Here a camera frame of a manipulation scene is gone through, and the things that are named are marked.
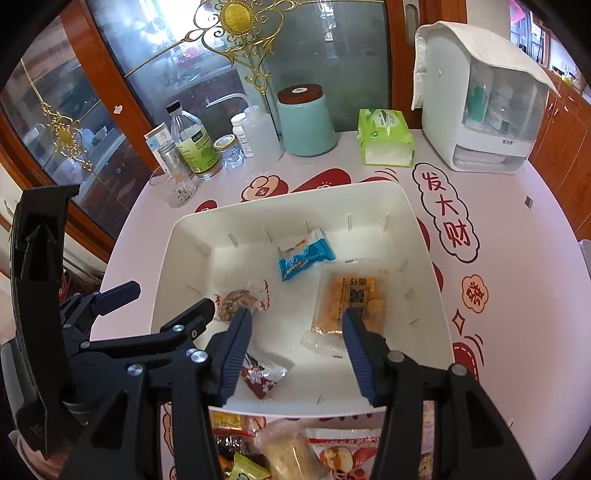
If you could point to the white pill bottle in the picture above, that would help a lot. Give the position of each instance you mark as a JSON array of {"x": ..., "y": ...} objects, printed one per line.
[{"x": 241, "y": 136}]

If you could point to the wooden glass door cabinet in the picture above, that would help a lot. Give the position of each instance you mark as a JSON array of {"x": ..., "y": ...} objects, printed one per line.
[{"x": 92, "y": 69}]

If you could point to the white plastic bin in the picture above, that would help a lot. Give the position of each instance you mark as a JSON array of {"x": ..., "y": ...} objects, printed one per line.
[{"x": 231, "y": 258}]

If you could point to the green candy packet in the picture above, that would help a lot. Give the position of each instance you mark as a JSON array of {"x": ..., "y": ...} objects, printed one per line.
[{"x": 247, "y": 470}]

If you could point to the small jar gold lid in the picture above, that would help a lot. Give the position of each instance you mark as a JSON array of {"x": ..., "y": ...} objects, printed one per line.
[{"x": 228, "y": 154}]

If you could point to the white carton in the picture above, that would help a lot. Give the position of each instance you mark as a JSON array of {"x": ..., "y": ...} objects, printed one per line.
[{"x": 154, "y": 138}]

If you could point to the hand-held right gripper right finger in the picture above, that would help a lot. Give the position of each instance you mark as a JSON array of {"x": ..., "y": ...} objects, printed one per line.
[{"x": 360, "y": 355}]

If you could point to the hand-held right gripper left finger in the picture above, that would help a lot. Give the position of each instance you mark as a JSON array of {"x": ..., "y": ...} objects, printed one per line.
[{"x": 233, "y": 355}]

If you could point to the pink printed tablecloth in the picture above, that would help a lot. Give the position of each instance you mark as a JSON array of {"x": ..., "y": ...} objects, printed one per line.
[{"x": 508, "y": 300}]

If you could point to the white squeeze bottle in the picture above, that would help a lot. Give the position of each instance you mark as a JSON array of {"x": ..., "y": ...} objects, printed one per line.
[{"x": 264, "y": 134}]

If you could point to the beige cake packet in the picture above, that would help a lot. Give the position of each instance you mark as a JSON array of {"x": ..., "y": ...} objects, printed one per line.
[{"x": 288, "y": 454}]

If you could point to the red white snack packet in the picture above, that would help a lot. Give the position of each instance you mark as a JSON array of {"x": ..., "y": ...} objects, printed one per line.
[{"x": 344, "y": 457}]

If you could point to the clear glass cup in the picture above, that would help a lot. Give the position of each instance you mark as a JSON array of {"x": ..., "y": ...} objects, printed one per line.
[{"x": 178, "y": 184}]

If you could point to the white storage box clear front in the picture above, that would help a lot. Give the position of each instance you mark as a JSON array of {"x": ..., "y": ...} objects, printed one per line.
[{"x": 443, "y": 120}]

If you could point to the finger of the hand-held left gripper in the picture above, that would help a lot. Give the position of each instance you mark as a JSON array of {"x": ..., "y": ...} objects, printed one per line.
[
  {"x": 184, "y": 323},
  {"x": 117, "y": 295}
]

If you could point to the yellow red snack packet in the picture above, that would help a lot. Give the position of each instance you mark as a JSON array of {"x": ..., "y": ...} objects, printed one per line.
[{"x": 228, "y": 422}]

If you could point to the plastic bottle green label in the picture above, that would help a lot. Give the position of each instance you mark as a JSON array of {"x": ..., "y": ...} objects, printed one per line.
[{"x": 198, "y": 147}]

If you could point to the clear nut snack packet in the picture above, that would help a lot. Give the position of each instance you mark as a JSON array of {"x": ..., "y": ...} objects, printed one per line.
[{"x": 235, "y": 300}]

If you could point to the teal canister brown lid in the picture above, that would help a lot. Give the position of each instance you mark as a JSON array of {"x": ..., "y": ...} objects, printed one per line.
[{"x": 307, "y": 124}]

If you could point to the blue snack packet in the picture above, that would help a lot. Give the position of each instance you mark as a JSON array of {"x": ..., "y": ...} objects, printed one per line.
[{"x": 302, "y": 263}]

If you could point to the brown wooden cabinet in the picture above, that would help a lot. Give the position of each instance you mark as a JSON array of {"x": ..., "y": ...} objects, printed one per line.
[{"x": 563, "y": 138}]

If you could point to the clear yellow biscuit packet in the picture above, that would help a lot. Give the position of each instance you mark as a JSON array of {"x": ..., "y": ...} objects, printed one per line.
[{"x": 337, "y": 295}]

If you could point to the dark red snack packet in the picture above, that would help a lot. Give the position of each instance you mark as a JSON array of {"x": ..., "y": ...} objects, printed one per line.
[{"x": 261, "y": 376}]

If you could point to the green tissue pack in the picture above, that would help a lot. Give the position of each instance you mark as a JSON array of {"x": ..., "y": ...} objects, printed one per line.
[{"x": 383, "y": 129}]

